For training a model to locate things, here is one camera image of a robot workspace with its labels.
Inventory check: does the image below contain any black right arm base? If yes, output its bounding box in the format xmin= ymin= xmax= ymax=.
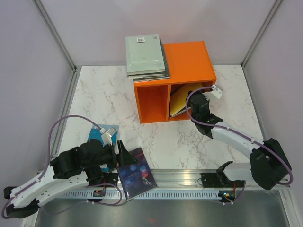
xmin=197 ymin=173 xmax=222 ymax=188

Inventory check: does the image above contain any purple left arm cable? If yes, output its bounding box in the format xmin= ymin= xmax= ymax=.
xmin=0 ymin=115 xmax=107 ymax=219

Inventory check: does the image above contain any yellow book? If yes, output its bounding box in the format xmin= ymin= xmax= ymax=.
xmin=170 ymin=83 xmax=203 ymax=118

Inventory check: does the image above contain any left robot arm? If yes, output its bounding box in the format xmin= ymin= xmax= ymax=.
xmin=1 ymin=139 xmax=138 ymax=219

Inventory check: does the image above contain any teal ocean cover book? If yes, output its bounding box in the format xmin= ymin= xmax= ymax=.
xmin=88 ymin=124 xmax=120 ymax=172

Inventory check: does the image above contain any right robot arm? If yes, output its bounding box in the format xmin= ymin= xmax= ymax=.
xmin=185 ymin=87 xmax=294 ymax=190

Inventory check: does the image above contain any orange wooden shelf box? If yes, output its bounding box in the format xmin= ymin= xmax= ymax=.
xmin=134 ymin=41 xmax=216 ymax=123

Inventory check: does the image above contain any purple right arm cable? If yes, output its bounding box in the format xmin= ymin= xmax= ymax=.
xmin=185 ymin=85 xmax=294 ymax=185

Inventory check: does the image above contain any grey-green book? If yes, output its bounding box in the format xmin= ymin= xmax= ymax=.
xmin=125 ymin=34 xmax=165 ymax=74

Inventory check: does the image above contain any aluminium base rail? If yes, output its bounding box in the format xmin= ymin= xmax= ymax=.
xmin=22 ymin=169 xmax=302 ymax=227

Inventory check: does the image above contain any white slotted cable duct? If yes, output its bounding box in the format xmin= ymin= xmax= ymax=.
xmin=59 ymin=188 xmax=221 ymax=200

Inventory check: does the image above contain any dark blue book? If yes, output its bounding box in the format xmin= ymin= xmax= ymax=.
xmin=169 ymin=84 xmax=192 ymax=118

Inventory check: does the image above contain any left aluminium frame post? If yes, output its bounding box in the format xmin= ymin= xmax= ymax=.
xmin=32 ymin=0 xmax=78 ymax=71

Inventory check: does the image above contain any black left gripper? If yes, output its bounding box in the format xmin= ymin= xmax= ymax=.
xmin=83 ymin=139 xmax=139 ymax=169

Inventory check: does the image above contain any aluminium frame post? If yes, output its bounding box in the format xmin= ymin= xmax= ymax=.
xmin=32 ymin=0 xmax=78 ymax=71
xmin=241 ymin=0 xmax=285 ymax=68

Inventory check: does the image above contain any black cover book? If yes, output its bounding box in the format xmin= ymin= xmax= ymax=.
xmin=126 ymin=39 xmax=168 ymax=80

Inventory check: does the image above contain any right aluminium frame post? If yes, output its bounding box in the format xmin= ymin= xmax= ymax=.
xmin=241 ymin=0 xmax=285 ymax=68

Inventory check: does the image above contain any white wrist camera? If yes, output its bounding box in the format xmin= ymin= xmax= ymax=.
xmin=203 ymin=85 xmax=223 ymax=101
xmin=99 ymin=127 xmax=118 ymax=145

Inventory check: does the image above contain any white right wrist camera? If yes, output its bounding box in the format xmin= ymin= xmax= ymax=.
xmin=203 ymin=85 xmax=223 ymax=101

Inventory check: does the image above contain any dark galaxy cover book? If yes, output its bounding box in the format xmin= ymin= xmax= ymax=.
xmin=117 ymin=148 xmax=157 ymax=201

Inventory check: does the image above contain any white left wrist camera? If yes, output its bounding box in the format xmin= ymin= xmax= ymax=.
xmin=99 ymin=127 xmax=118 ymax=145

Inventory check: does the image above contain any Alice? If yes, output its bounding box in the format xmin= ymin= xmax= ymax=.
xmin=133 ymin=40 xmax=170 ymax=83

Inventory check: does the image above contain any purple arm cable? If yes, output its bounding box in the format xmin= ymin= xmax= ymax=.
xmin=185 ymin=85 xmax=294 ymax=185
xmin=0 ymin=115 xmax=107 ymax=219

